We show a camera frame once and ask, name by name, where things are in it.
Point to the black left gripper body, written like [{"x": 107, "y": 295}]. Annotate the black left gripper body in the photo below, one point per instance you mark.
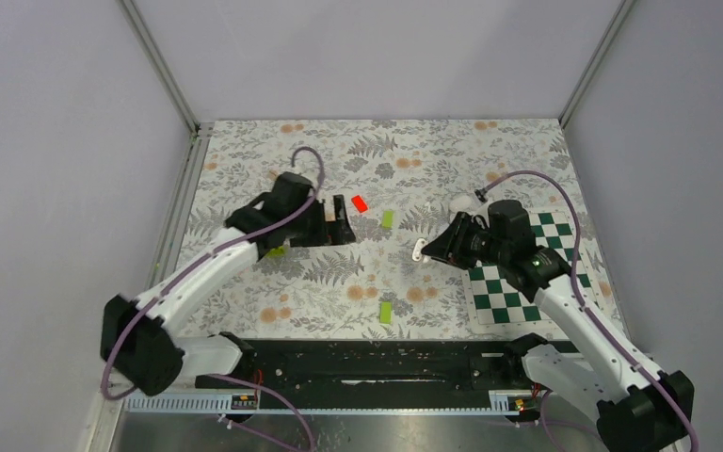
[{"x": 309, "y": 228}]

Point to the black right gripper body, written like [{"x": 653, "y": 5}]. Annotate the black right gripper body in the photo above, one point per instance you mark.
[{"x": 490, "y": 250}]

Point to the white oval earbud charging case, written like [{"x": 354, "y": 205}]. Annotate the white oval earbud charging case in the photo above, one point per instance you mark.
[{"x": 460, "y": 204}]

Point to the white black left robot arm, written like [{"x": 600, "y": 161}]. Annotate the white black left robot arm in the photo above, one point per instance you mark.
[{"x": 139, "y": 337}]

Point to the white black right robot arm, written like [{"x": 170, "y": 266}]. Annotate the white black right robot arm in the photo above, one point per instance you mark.
[{"x": 634, "y": 404}]

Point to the red toy brick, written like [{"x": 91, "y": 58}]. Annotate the red toy brick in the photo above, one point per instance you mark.
[{"x": 360, "y": 204}]

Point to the green toy brick upper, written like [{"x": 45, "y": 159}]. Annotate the green toy brick upper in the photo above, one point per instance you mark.
[{"x": 387, "y": 220}]

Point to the green toy brick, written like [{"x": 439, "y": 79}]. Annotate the green toy brick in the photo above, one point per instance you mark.
[
  {"x": 387, "y": 220},
  {"x": 385, "y": 313}
]

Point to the green white checkerboard mat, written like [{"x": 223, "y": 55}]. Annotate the green white checkerboard mat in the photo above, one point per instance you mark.
[{"x": 495, "y": 307}]

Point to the floral patterned table mat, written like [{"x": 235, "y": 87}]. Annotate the floral patterned table mat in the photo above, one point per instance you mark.
[{"x": 412, "y": 167}]

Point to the green toy brick lower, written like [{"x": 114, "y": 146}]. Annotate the green toy brick lower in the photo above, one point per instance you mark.
[{"x": 385, "y": 313}]

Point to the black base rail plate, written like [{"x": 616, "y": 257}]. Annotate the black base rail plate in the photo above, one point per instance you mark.
[{"x": 350, "y": 375}]

